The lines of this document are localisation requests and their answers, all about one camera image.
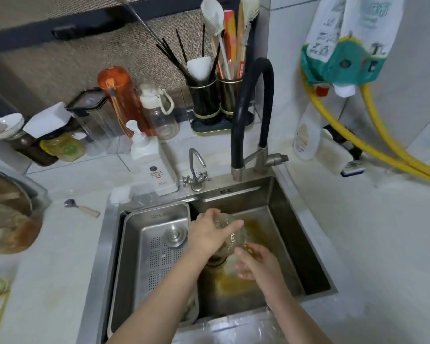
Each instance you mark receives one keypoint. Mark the person's left hand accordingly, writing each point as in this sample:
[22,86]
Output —
[204,234]

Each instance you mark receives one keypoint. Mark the person's right hand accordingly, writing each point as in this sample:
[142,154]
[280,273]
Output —
[265,265]

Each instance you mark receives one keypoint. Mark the person's left thumb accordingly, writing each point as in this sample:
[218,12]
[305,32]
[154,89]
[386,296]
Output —
[231,226]

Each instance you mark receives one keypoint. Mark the person's right thumb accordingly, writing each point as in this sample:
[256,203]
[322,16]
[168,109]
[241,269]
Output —
[246,249]

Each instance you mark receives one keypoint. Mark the clear patterned glass bowl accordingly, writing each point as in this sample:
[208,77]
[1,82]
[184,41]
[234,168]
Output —
[236,243]

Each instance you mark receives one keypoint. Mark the person's left forearm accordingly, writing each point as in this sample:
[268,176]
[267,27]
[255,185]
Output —
[165,297]

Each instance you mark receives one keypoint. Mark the person's right forearm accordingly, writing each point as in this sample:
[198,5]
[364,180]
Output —
[297,318]

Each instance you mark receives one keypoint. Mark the stainless steel sink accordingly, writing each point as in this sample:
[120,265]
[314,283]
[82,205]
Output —
[283,225]

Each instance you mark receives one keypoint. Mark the round steel sink stopper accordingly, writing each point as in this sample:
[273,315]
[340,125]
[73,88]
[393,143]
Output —
[175,235]

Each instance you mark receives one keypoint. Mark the small steel tap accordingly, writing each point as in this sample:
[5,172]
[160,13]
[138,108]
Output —
[196,171]

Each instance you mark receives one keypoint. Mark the perforated steel drain basket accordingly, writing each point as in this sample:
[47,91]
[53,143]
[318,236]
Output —
[147,254]

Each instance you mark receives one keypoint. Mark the white pump soap bottle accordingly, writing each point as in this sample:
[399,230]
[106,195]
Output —
[156,164]

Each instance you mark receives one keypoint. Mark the white sponge block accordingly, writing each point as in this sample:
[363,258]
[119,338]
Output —
[120,195]

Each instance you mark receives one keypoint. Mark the white detergent bottle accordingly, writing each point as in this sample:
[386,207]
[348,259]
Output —
[305,134]

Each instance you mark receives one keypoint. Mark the black utensil holder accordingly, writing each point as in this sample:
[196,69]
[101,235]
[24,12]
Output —
[215,100]

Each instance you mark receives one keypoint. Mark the clear bottle with white lid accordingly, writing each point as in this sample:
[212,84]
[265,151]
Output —
[161,116]

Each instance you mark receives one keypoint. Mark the white plastic scoop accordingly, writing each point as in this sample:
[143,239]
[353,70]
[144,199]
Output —
[199,68]

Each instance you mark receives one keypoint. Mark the orange water bottle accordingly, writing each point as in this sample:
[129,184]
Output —
[123,100]

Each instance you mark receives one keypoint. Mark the clear container with black lid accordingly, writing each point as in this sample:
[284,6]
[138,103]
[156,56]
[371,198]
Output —
[93,121]

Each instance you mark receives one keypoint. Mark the bunch of black chopsticks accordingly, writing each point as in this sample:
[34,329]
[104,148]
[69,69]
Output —
[175,59]

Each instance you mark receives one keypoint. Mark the yellow lidded food container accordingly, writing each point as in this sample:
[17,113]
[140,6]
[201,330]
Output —
[64,148]

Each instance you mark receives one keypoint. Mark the red and orange wrap box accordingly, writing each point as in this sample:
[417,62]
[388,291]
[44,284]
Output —
[229,35]

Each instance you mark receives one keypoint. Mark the white silicone dish brush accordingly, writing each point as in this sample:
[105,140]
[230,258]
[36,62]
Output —
[215,17]

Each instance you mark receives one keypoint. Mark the white folded paper box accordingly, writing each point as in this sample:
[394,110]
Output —
[46,119]

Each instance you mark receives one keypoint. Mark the dark glass jar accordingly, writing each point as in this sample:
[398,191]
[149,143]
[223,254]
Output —
[30,152]

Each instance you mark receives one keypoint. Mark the white bottle brush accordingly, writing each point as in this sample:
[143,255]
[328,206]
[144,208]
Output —
[249,10]

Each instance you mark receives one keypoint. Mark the pot with food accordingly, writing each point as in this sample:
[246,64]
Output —
[10,214]

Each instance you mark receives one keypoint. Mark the white printed plastic bags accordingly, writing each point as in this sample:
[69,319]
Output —
[365,17]

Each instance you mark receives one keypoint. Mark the white ceramic bowl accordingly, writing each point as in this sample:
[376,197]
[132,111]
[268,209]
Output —
[3,125]

